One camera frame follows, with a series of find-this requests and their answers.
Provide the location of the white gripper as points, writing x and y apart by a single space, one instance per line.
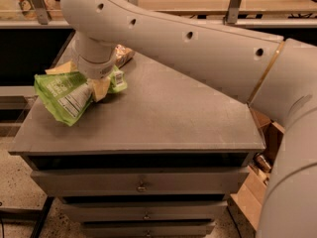
97 70

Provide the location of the green rice chip bag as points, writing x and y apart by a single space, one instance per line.
68 95

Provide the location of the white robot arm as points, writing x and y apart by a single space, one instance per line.
276 76

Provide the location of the yellow sponge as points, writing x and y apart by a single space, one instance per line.
63 68

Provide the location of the crushed orange soda can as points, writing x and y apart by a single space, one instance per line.
123 55

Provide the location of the grey drawer cabinet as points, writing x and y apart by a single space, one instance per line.
163 120

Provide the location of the top grey drawer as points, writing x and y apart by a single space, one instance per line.
102 182

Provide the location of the grey drawer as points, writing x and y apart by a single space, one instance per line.
148 229
144 211
102 182

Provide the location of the middle grey drawer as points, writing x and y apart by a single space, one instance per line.
144 211

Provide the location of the bottom grey drawer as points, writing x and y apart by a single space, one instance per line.
148 229

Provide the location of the brown can in box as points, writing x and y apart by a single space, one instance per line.
262 163

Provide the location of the cardboard box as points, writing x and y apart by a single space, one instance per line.
250 196

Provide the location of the left metal shelf bracket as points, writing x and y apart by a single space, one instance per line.
41 11

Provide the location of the metal shelf bracket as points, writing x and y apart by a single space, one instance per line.
233 11
41 11

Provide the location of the right metal shelf bracket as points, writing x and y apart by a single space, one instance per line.
233 11

